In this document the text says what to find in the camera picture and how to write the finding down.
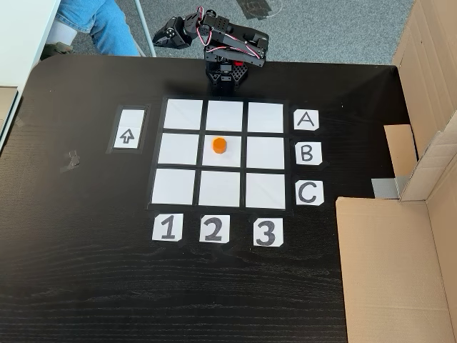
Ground white nine-square paper grid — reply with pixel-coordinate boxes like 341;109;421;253
146;96;296;214

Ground grey metal table leg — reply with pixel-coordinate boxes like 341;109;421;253
133;0;159;59

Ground grey duct tape strip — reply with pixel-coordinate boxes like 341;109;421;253
371;176;408;199

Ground paper sheet number 1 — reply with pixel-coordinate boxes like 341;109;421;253
151;213;184;243

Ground white side table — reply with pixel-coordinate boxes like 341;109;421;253
0;0;62;89

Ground clear tape scraps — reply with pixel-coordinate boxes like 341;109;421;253
58;149;82;175

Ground paper sheet number 2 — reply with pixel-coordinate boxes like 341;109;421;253
199;214;231;244

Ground round orange token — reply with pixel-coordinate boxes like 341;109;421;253
211;136;229;155

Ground brown cardboard box wall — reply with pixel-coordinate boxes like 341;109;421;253
335;0;457;343

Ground paper sheet letter B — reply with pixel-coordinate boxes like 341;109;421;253
294;141;323;166

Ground black floor tape patch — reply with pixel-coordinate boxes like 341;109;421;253
235;0;283;21

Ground person's leg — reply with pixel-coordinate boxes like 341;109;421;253
41;0;144;60

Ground white arrow paper sheet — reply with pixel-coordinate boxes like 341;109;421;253
106;104;151;156

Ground paper sheet letter A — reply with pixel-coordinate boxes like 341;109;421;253
293;109;320;131

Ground paper sheet number 3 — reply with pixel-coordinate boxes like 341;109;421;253
252;217;285;248

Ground paper sheet letter C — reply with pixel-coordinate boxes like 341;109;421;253
295;179;325;207

